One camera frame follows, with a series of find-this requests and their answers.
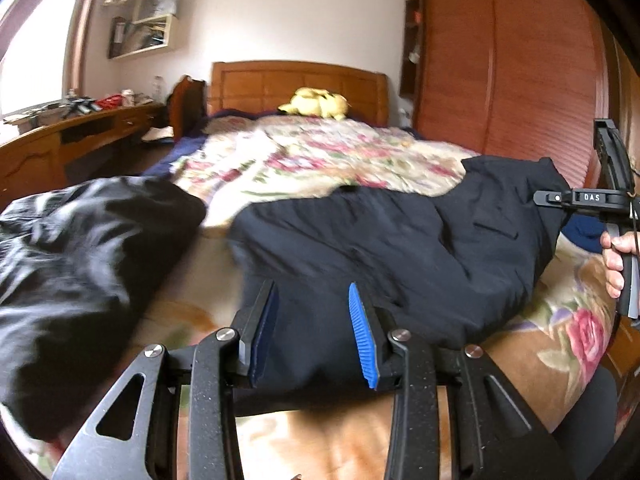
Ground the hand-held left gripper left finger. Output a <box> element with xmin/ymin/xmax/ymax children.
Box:
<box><xmin>52</xmin><ymin>279</ymin><xmax>279</xmax><ymax>480</ymax></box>

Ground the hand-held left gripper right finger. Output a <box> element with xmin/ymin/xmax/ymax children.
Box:
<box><xmin>348</xmin><ymin>282</ymin><xmax>576</xmax><ymax>480</ymax></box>

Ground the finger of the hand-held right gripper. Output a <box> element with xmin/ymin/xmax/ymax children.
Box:
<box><xmin>534</xmin><ymin>188</ymin><xmax>630</xmax><ymax>207</ymax></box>

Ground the black button coat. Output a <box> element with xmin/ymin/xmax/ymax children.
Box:
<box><xmin>227</xmin><ymin>156</ymin><xmax>571</xmax><ymax>418</ymax></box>

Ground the person's right hand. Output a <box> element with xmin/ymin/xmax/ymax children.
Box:
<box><xmin>601</xmin><ymin>232</ymin><xmax>640</xmax><ymax>302</ymax></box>

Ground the wooden louvered wardrobe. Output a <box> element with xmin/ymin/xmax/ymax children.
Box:
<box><xmin>400</xmin><ymin>0</ymin><xmax>632</xmax><ymax>201</ymax></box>

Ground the person's leg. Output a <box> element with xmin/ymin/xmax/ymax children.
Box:
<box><xmin>547</xmin><ymin>364</ymin><xmax>618</xmax><ymax>480</ymax></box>

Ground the floral blanket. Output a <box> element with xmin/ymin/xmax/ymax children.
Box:
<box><xmin>30</xmin><ymin>115</ymin><xmax>623</xmax><ymax>480</ymax></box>

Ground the black crumpled jacket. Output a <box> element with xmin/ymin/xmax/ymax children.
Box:
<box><xmin>0</xmin><ymin>176</ymin><xmax>209</xmax><ymax>445</ymax></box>

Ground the yellow plush toy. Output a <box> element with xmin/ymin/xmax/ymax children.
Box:
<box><xmin>278</xmin><ymin>87</ymin><xmax>351</xmax><ymax>121</ymax></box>

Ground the wooden chair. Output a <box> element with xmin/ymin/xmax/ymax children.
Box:
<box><xmin>142</xmin><ymin>75</ymin><xmax>209</xmax><ymax>144</ymax></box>

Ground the wooden bed headboard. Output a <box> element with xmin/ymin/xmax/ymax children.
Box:
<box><xmin>209</xmin><ymin>61</ymin><xmax>390</xmax><ymax>128</ymax></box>

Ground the wooden desk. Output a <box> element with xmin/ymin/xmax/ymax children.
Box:
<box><xmin>0</xmin><ymin>102</ymin><xmax>168</xmax><ymax>197</ymax></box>

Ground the black device on desk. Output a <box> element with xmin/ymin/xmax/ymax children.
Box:
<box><xmin>62</xmin><ymin>97</ymin><xmax>99</xmax><ymax>119</ymax></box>

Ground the white paper bag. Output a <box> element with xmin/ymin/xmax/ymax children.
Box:
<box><xmin>137</xmin><ymin>0</ymin><xmax>180</xmax><ymax>20</ymax></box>

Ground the wooden framed window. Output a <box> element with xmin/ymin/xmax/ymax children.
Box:
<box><xmin>0</xmin><ymin>0</ymin><xmax>101</xmax><ymax>117</ymax></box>

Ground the cream wall shelf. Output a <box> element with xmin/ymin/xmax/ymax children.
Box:
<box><xmin>102</xmin><ymin>0</ymin><xmax>189</xmax><ymax>60</ymax></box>

